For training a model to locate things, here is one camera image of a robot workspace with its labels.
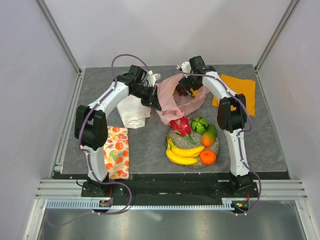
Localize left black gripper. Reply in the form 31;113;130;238
131;85;162;112

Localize pink plastic bag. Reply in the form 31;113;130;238
156;73;210;125

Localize fake red fruit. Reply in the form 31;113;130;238
169;116;197;145

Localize fake green fruit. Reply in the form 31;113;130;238
191;117;209;134

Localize speckled glass plate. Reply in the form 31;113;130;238
166;118;220;169

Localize fake mango fruit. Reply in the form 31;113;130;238
202;124;218;148

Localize yellow fake banana bunch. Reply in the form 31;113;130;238
165;137;205;166

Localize fake orange fruit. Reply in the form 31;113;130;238
199;149;217;166

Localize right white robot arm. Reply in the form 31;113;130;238
176;56;252;177

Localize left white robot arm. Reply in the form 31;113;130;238
74;65;162;197

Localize fake dark grapes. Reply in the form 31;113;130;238
175;84;188;96

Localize white folded cloth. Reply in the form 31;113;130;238
117;95;151;129

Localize orange folded t-shirt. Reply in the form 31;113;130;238
220;74;256;117

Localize floral patterned cloth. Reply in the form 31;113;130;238
103;126;130;180

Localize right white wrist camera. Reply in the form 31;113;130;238
175;61;192;76

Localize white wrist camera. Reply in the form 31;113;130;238
175;61;192;76
146;70;161;87

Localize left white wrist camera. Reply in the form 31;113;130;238
146;70;161;87

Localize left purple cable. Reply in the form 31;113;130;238
44;53;153;227

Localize aluminium frame profile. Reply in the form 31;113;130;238
34;0;83;76

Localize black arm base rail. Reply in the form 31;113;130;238
81;172;259;199

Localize grey slotted cable duct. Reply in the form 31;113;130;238
46;199;249;211

